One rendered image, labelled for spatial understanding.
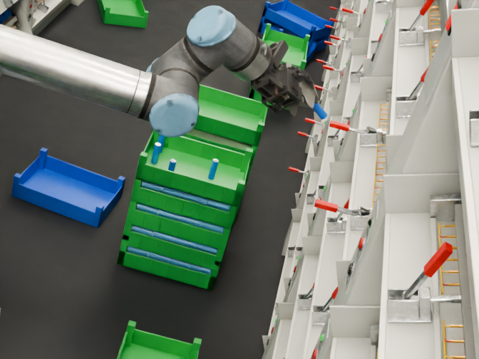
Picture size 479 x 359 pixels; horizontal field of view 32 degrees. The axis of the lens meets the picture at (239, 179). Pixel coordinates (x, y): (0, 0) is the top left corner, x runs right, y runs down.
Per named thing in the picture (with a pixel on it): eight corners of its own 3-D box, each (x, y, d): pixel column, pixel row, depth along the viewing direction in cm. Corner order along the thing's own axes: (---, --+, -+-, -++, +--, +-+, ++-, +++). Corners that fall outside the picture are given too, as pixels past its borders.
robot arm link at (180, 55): (139, 89, 166) (184, 52, 161) (143, 60, 175) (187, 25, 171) (172, 119, 170) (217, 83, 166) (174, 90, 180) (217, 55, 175)
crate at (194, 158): (135, 178, 234) (140, 154, 230) (150, 143, 251) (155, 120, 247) (237, 207, 235) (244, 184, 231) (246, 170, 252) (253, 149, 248)
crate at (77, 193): (11, 196, 266) (13, 175, 262) (40, 166, 283) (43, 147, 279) (98, 229, 263) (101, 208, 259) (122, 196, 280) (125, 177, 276)
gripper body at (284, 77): (276, 115, 182) (241, 90, 174) (274, 83, 187) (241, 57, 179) (305, 102, 178) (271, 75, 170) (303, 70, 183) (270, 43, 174)
